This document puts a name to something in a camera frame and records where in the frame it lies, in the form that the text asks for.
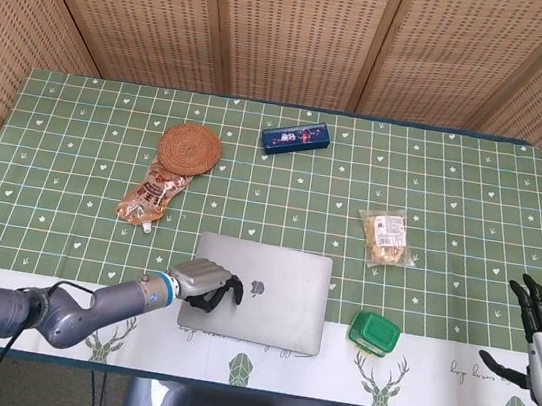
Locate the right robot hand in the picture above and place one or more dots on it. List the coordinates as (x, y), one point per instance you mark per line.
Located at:
(541, 347)

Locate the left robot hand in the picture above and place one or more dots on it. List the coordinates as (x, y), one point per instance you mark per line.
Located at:
(206, 285)

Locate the silver laptop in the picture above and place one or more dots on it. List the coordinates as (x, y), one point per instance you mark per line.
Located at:
(282, 300)

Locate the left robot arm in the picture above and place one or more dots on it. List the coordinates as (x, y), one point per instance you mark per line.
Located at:
(49, 305)

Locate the orange sauce pouch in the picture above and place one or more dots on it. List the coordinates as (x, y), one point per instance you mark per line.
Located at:
(148, 196)

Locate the green checked tablecloth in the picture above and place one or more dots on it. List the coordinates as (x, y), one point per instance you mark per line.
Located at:
(273, 188)

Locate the round woven coaster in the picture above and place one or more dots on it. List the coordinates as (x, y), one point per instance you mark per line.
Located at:
(189, 149)

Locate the green plastic container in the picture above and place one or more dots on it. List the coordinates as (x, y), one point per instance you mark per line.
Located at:
(374, 332)

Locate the blue rectangular box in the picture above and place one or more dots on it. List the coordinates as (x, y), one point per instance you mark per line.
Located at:
(296, 138)

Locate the clear packaged snack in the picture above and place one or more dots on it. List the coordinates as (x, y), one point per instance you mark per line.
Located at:
(387, 237)

